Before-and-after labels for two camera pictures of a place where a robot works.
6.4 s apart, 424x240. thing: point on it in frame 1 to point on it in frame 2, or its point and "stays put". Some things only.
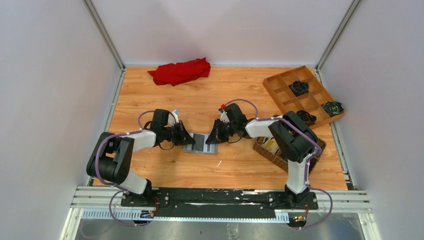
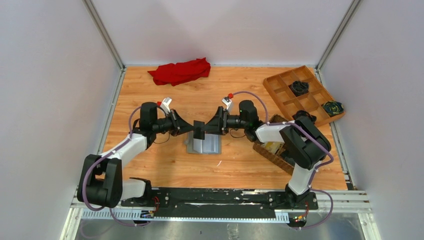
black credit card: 199,139 to 199,130
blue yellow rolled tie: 333,107 stays put
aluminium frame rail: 105,203 stays put
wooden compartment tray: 279,86 stays put
